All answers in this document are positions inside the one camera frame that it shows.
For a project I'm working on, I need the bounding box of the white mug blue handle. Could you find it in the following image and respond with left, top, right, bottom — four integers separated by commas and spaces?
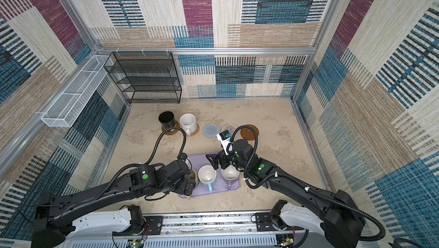
198, 165, 217, 194

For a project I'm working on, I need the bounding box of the white mug lilac handle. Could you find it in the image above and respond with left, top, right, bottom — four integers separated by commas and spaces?
221, 166, 240, 190

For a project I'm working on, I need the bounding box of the blue woven round coaster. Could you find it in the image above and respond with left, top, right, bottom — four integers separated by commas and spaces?
202, 123, 221, 138

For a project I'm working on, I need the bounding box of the rattan woven round coaster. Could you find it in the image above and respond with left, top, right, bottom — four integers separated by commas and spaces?
187, 124, 200, 137

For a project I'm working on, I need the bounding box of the multicolour woven round coaster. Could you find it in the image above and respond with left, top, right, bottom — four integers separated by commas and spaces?
222, 123, 238, 134

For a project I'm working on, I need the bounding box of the brown wooden coaster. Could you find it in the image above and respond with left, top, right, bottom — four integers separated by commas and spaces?
161, 121, 179, 136
240, 124, 259, 141

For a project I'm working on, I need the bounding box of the white speckled mug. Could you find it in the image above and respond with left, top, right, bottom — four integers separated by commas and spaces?
179, 113, 197, 136

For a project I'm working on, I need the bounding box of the black mug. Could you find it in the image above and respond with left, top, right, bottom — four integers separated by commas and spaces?
158, 111, 176, 131

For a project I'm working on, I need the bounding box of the beige mug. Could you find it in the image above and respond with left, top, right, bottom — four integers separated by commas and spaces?
190, 170, 199, 188

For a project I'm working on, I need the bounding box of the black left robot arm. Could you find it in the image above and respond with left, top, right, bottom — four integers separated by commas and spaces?
31, 151, 195, 248

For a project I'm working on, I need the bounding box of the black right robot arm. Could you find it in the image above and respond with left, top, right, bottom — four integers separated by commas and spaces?
206, 130, 386, 248

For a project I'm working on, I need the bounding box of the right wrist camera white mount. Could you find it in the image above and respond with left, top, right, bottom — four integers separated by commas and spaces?
217, 130, 233, 155

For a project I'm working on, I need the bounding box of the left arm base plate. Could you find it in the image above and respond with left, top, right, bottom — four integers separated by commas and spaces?
139, 216, 163, 237

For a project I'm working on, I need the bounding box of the aluminium front rail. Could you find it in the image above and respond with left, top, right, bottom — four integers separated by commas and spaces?
60, 203, 331, 248

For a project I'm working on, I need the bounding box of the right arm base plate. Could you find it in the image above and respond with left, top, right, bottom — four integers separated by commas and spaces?
250, 212, 305, 232

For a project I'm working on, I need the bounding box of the black wire mesh shelf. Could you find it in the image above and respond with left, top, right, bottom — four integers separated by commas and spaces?
104, 51, 182, 104

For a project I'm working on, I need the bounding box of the white wire mesh basket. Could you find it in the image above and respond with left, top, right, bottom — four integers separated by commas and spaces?
41, 55, 108, 128

